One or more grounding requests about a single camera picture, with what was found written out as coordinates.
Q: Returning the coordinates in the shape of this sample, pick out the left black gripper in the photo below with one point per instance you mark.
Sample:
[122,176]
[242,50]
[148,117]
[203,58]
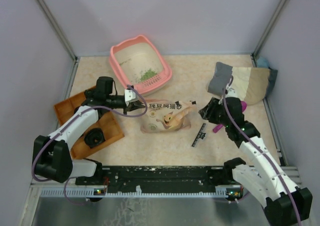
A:
[133,105]

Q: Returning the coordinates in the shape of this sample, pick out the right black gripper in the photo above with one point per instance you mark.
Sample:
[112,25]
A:
[208,111]

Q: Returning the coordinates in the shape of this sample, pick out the purple plastic scoop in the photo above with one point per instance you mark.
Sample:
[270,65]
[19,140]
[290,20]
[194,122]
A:
[219,126]

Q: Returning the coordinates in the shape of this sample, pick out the beige cat litter bag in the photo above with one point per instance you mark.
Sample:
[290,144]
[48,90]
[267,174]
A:
[164,116]

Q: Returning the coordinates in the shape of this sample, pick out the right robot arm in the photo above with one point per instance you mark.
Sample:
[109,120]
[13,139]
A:
[284,203]

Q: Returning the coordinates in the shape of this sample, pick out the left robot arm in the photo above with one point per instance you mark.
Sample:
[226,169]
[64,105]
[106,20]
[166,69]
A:
[52,160]

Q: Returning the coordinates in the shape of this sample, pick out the green litter pellets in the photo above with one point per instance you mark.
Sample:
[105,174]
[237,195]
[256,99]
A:
[144,75]

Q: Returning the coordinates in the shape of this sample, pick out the pink litter box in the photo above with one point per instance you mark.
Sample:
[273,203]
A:
[136,54]

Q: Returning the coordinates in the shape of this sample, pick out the orange compartment tray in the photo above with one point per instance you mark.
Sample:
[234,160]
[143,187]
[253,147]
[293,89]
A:
[112,131]

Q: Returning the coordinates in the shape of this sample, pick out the black part front tray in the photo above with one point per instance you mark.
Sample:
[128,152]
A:
[94,137]

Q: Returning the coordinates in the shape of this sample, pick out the grey beige folded cloth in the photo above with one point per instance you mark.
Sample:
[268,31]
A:
[252,84]

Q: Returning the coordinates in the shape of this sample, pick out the blue cloth in corner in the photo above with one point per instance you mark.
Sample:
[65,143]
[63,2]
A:
[262,62]

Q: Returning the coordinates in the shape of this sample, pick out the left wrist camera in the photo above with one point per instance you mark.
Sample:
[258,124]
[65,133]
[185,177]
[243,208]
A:
[130,96]

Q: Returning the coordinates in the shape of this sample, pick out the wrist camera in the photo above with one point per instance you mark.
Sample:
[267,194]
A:
[230,92]
[130,96]

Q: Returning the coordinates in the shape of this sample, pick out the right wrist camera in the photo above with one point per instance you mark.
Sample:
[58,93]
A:
[230,92]

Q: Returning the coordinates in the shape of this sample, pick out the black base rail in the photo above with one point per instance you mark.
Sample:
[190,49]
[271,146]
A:
[164,180]

